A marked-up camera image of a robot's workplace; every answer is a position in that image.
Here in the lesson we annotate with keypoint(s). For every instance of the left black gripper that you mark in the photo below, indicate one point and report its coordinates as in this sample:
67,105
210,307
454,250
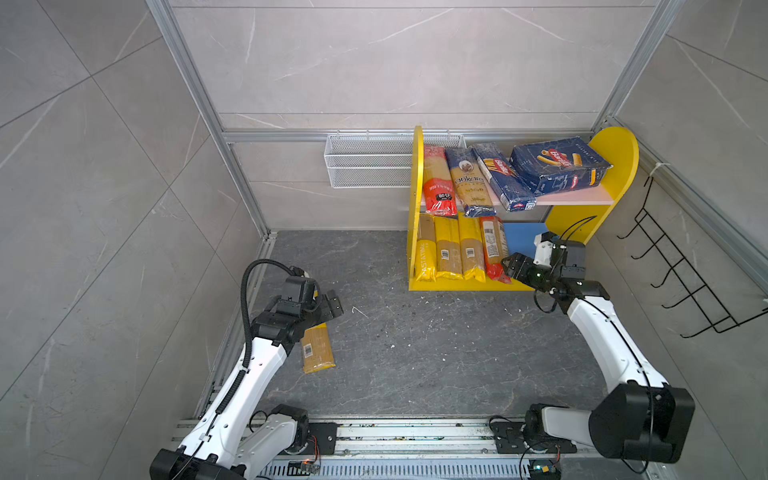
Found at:
326,311

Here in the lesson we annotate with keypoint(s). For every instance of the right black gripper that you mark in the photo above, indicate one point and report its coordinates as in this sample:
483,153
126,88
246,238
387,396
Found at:
522,274

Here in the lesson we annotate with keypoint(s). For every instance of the red white spaghetti bag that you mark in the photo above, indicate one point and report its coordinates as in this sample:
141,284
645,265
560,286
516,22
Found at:
495,248

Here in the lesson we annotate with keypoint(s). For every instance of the small tan pasta bag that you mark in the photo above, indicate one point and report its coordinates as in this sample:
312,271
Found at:
316,350

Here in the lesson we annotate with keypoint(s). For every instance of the blue Barilla spaghetti bag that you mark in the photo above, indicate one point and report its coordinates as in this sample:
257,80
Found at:
506,184

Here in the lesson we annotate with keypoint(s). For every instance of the blue yellow spaghetti bag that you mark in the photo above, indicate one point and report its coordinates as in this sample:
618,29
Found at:
469,183

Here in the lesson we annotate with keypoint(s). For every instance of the yellow Pastatime spaghetti bag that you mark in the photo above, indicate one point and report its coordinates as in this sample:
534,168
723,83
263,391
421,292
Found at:
426,261

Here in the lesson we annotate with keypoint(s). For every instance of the red yellow pasta bag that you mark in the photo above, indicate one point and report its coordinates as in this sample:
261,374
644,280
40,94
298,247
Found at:
438,189

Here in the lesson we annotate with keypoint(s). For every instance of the blue Barilla rigatoni box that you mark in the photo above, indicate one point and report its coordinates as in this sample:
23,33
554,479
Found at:
558,166

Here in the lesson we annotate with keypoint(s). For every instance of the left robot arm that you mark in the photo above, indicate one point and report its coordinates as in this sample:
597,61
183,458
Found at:
223,444

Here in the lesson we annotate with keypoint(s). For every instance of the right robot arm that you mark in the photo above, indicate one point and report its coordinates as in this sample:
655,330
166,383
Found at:
642,418

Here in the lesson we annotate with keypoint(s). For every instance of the yellow shelf unit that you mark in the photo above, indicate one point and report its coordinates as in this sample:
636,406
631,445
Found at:
575,215

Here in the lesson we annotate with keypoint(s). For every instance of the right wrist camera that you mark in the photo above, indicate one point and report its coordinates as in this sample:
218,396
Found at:
544,246

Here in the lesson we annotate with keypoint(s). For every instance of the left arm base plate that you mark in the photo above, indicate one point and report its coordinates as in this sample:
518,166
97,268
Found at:
314,437

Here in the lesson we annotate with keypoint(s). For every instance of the white wire mesh basket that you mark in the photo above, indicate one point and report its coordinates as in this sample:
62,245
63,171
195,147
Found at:
369,160

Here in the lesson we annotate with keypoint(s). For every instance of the aluminium mounting rail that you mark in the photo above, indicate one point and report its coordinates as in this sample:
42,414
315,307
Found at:
441,448

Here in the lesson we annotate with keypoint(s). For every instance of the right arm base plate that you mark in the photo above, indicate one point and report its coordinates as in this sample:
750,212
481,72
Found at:
509,439

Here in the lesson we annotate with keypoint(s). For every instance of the black wire hook rack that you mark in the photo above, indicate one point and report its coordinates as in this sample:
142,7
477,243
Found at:
696,290

